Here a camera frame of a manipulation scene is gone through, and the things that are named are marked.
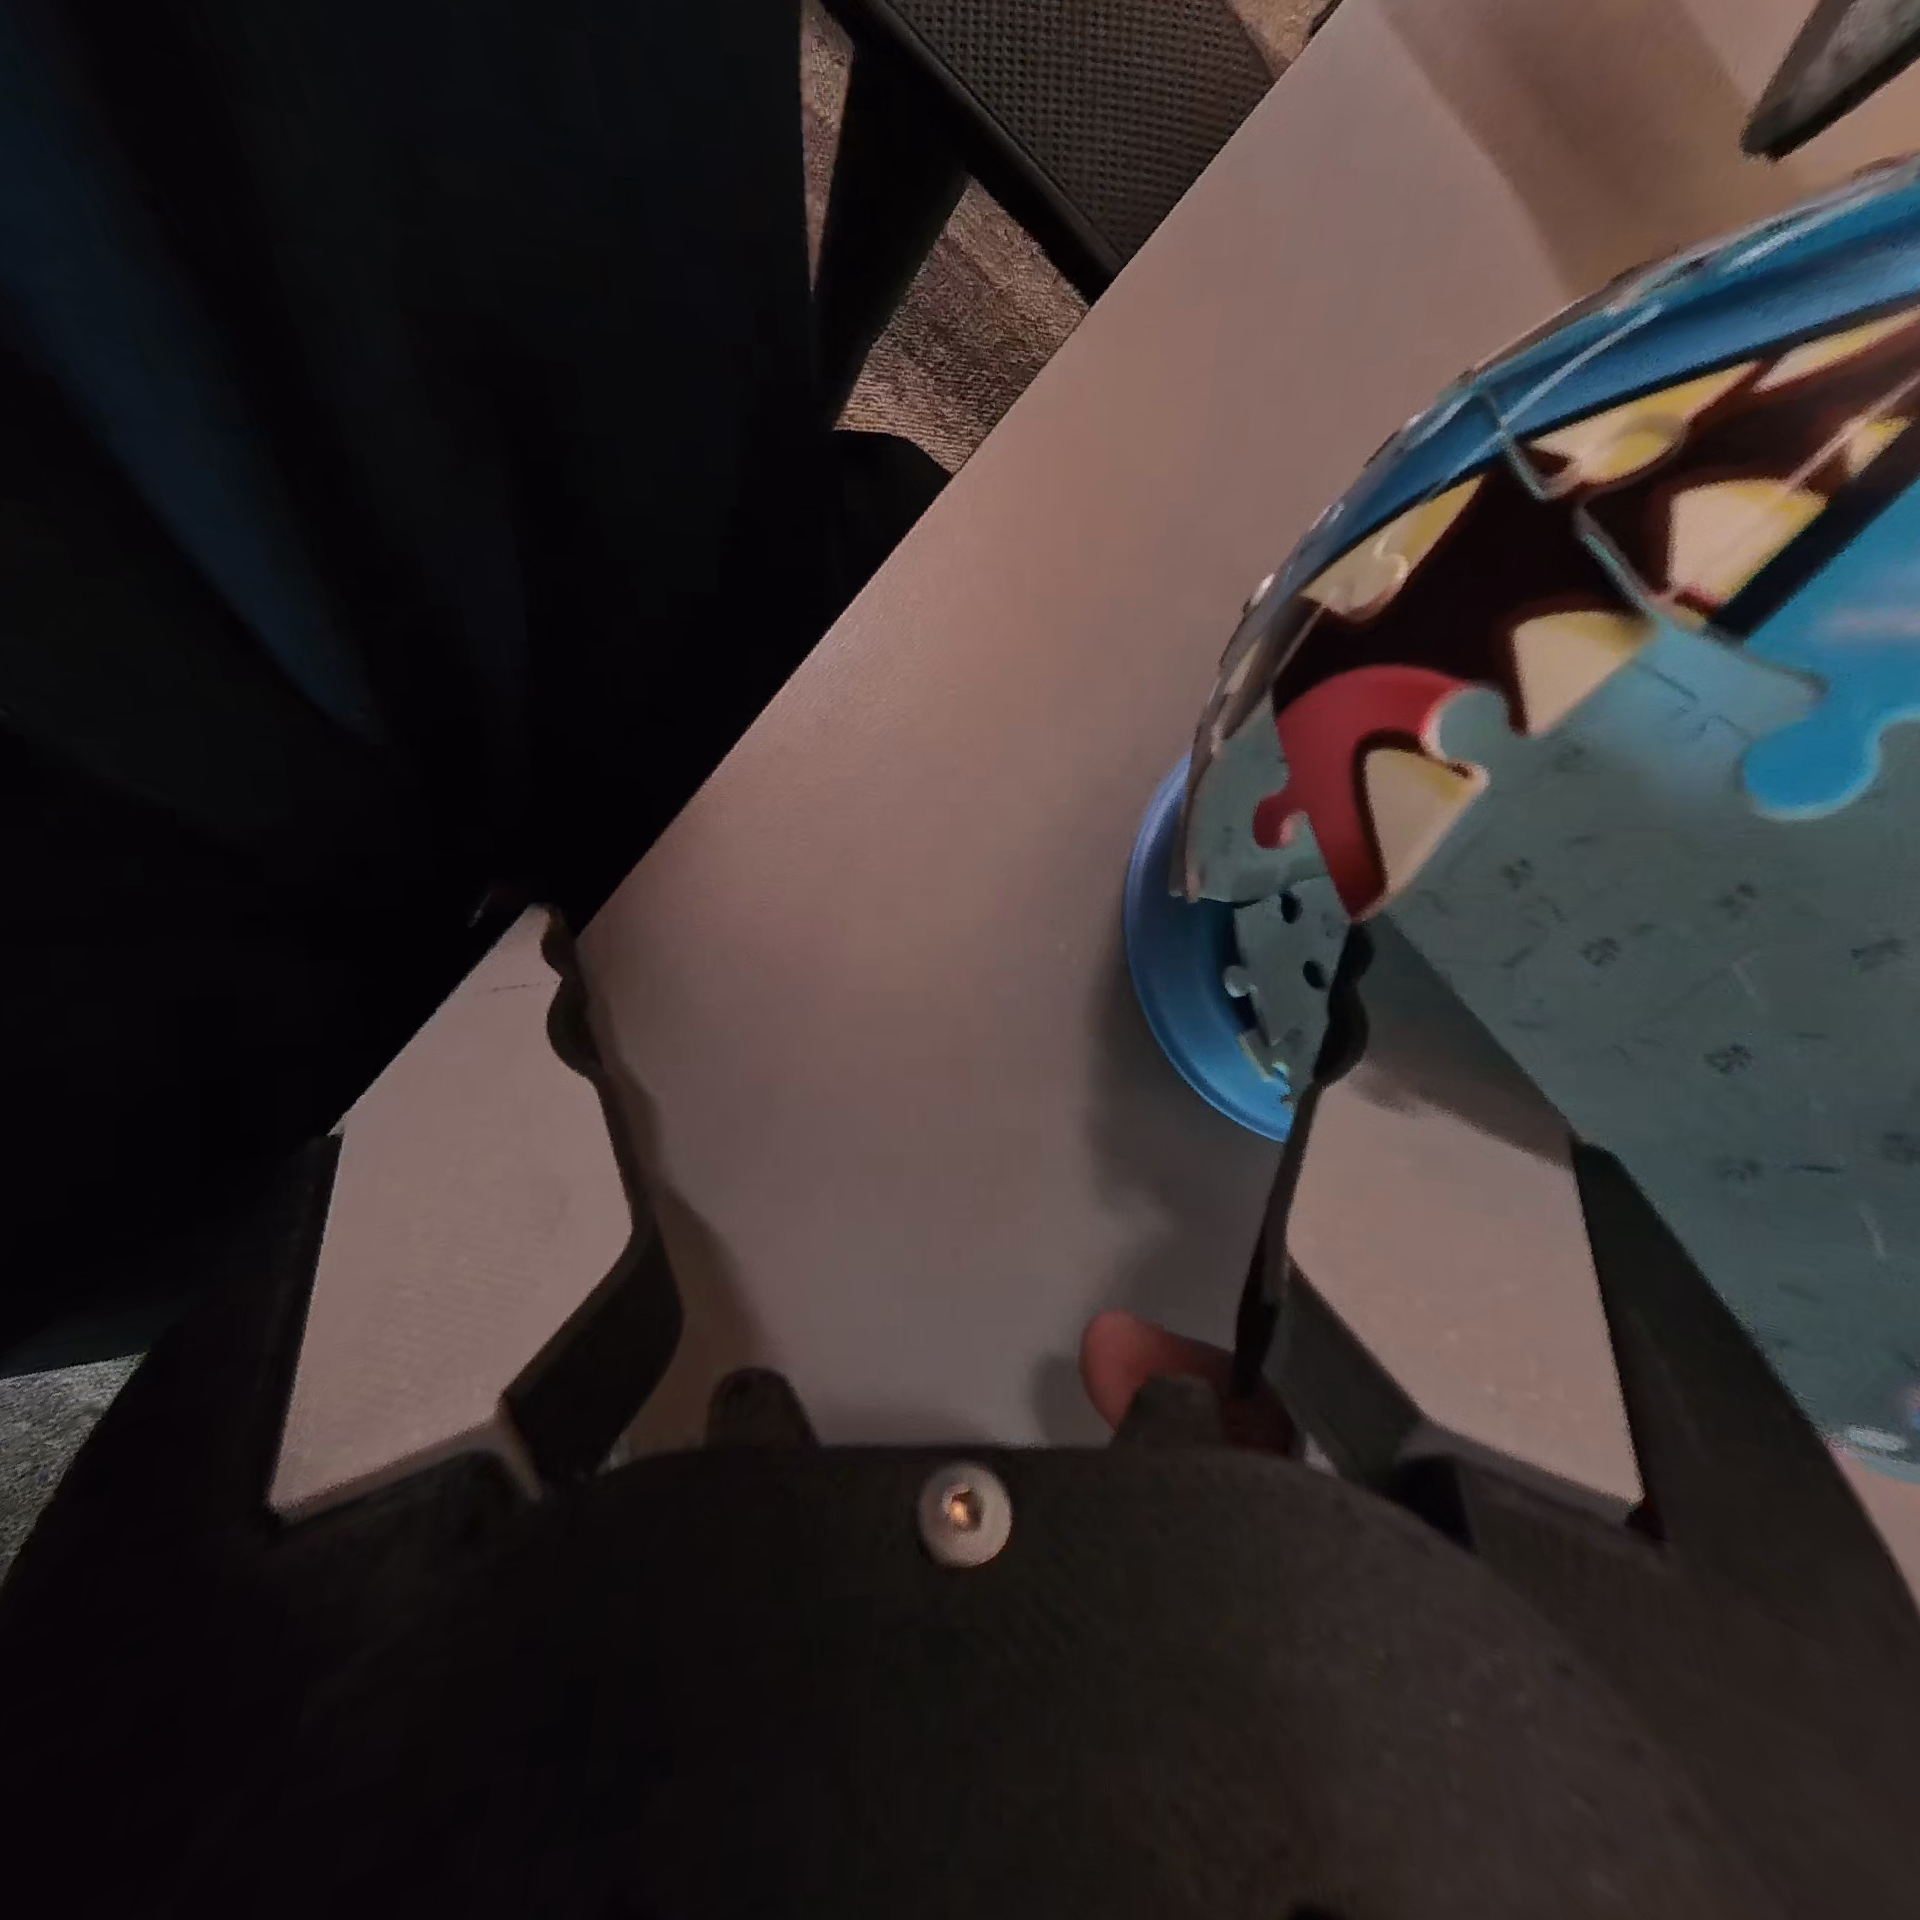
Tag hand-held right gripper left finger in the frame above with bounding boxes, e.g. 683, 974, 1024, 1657
267, 902, 688, 1518

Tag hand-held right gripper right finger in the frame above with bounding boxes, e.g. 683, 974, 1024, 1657
1235, 918, 1650, 1506

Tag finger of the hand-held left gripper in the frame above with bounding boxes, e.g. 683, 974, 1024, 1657
1739, 0, 1910, 160

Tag blue round ball stand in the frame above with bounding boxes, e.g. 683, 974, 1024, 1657
1124, 749, 1308, 1143

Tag blue puzzle ball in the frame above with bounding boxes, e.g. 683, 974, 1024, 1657
1186, 150, 1920, 1465

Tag person's right hand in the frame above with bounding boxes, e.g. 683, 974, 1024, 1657
1080, 1314, 1300, 1455

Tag black mesh office chair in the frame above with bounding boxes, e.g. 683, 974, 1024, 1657
811, 0, 1280, 442

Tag person's dark clothing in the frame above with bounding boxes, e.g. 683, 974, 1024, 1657
0, 0, 962, 1359

